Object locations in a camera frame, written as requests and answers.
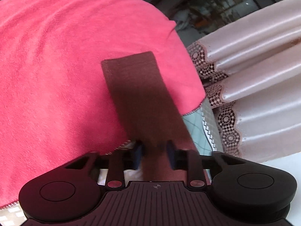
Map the dark red long-sleeve sweater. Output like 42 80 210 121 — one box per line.
101 52 195 182

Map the patterned bed quilt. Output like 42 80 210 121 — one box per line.
1 99 236 225

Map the pink fleece blanket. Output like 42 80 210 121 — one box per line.
1 0 205 206

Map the pink satin lace curtain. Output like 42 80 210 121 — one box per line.
187 0 300 163

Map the dark window frame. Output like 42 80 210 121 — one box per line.
144 0 282 47

